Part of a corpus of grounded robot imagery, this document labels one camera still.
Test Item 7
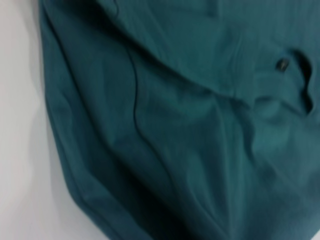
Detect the teal t-shirt with FREE print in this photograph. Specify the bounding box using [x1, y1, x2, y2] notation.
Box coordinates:
[37, 0, 320, 240]

